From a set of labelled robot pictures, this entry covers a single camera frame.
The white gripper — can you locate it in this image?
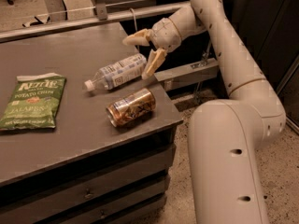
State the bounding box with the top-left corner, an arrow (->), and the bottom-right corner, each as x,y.
122,18 -> 181,79

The blue label plastic bottle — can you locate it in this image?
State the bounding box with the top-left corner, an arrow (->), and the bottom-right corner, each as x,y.
84,53 -> 147,91

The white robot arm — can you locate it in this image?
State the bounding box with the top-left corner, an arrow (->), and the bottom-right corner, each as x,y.
123,0 -> 286,224

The orange drink can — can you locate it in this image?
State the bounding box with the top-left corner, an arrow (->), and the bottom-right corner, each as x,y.
107,88 -> 156,127

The dark cabinet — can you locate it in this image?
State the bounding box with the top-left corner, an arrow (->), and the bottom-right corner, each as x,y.
223,0 -> 299,88

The green potato chips bag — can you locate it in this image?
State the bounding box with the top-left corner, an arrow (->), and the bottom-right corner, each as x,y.
0,73 -> 66,131

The grey drawer cabinet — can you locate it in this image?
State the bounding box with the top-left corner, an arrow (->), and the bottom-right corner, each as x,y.
0,126 -> 178,224

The grey hanging cable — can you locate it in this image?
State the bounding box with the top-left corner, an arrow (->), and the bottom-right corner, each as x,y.
129,7 -> 141,52

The grey metal rail frame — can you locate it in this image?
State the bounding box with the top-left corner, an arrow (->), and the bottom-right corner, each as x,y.
0,1 -> 219,91

